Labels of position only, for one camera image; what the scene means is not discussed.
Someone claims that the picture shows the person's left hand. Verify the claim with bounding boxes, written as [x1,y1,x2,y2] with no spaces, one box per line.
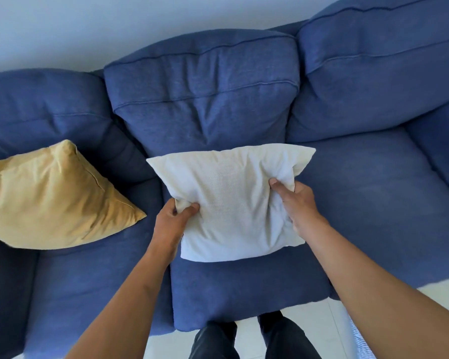
[150,198,200,264]

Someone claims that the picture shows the person's left forearm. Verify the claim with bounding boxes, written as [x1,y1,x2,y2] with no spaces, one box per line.
[65,249,173,359]

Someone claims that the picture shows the person's right hand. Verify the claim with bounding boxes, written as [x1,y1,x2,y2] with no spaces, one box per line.
[269,178,329,242]

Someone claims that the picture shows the person's dark trouser legs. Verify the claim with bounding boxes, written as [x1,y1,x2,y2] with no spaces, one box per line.
[189,310,322,359]

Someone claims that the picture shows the blue fabric sofa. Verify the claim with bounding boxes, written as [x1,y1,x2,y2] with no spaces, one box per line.
[0,0,449,359]

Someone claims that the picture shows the striped rug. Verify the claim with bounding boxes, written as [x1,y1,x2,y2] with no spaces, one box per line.
[345,318,376,359]

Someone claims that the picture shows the blue sofa back cushion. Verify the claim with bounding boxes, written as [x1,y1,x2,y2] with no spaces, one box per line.
[104,29,300,157]
[287,0,449,144]
[0,68,156,183]

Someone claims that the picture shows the white throw pillow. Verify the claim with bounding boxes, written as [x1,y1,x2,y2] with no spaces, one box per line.
[146,143,317,263]

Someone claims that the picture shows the yellow throw pillow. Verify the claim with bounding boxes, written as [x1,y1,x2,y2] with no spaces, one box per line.
[0,140,147,250]

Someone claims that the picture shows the blue sofa seat cushion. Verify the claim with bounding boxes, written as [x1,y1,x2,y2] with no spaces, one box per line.
[22,179,174,359]
[297,128,449,300]
[161,183,332,332]

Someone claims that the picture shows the person's right forearm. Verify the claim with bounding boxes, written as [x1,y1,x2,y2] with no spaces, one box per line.
[305,219,449,359]

